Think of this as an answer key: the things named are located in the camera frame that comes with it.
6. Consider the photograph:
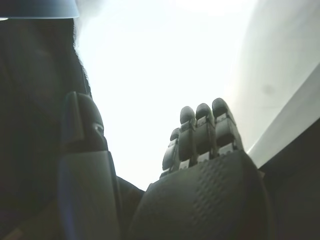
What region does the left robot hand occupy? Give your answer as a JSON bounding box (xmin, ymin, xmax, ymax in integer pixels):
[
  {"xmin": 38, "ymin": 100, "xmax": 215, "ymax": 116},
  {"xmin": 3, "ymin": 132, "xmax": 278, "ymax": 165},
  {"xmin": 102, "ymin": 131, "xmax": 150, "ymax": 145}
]
[{"xmin": 56, "ymin": 91, "xmax": 275, "ymax": 240}]

